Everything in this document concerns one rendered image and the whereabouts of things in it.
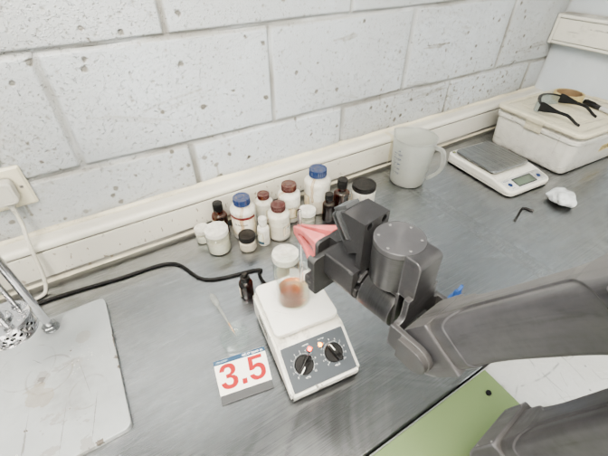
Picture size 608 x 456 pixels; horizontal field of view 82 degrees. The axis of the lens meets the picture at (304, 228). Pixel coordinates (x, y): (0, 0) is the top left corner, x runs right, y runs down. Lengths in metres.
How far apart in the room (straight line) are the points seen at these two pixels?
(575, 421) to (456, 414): 0.27
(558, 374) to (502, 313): 0.49
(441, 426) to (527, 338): 0.30
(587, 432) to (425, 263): 0.17
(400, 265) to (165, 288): 0.59
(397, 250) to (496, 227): 0.71
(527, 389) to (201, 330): 0.60
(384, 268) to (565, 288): 0.16
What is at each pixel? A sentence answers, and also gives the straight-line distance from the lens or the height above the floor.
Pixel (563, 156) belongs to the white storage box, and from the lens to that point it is 1.39.
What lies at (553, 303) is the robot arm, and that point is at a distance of 0.30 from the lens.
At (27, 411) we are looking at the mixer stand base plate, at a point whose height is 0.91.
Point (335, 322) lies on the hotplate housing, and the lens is 0.65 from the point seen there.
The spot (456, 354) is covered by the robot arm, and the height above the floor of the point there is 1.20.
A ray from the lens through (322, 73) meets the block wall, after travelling 0.99.
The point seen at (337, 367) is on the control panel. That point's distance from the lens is 0.64.
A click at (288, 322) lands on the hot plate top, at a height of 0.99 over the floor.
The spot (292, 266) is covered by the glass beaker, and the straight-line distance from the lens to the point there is 0.63.
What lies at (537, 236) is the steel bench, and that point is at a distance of 1.09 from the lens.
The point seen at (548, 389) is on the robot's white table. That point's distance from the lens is 0.79.
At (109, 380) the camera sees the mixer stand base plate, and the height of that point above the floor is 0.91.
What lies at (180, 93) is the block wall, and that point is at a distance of 0.84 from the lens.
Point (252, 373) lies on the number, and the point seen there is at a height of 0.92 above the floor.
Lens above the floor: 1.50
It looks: 40 degrees down
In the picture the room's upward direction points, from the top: straight up
